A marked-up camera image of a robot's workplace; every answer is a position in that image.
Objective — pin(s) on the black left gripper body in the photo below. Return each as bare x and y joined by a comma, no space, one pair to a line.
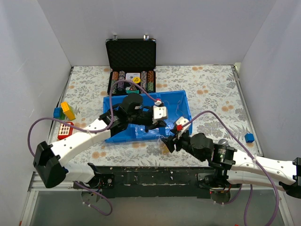
152,121

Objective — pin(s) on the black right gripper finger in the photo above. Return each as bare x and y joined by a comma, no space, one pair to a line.
170,143
175,132

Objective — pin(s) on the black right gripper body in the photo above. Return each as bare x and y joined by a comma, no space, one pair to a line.
175,139

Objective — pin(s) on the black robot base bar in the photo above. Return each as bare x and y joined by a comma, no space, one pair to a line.
121,182

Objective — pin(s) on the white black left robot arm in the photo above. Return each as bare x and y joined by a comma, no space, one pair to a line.
52,161

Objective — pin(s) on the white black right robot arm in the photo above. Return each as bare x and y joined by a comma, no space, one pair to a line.
232,166

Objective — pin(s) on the blue three-compartment plastic bin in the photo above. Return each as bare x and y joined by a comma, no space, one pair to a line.
177,106

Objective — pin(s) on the floral table mat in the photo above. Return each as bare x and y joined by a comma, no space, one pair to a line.
213,96

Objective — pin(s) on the blue toy cube right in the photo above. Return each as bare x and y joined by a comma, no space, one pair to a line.
249,138

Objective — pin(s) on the black poker chip case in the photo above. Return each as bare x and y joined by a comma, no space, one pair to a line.
129,58

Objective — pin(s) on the yellow toy brick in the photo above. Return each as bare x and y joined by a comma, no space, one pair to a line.
68,111

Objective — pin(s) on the red white window brick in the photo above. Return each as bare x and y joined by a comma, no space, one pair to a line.
64,131

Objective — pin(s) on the green toy brick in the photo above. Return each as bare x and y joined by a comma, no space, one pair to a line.
62,116

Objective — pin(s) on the blue toy brick left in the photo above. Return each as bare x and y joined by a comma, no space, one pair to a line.
57,112

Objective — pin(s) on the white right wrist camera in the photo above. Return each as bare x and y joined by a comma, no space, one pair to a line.
181,125

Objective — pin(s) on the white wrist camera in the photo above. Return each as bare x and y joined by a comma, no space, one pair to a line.
159,113
181,125

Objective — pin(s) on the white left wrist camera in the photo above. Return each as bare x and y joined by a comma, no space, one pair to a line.
159,113

